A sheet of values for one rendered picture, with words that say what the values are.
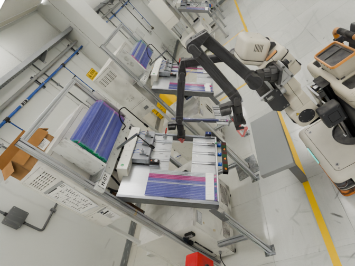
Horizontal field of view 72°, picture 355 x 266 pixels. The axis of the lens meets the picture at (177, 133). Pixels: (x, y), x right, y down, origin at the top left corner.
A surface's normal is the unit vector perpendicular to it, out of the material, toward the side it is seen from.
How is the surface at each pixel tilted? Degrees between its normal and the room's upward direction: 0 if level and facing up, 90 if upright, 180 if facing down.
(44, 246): 90
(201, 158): 43
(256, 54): 90
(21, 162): 80
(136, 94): 90
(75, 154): 90
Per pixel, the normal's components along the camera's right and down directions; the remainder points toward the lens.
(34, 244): 0.73, -0.47
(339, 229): -0.68, -0.60
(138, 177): 0.01, -0.76
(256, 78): 0.03, 0.56
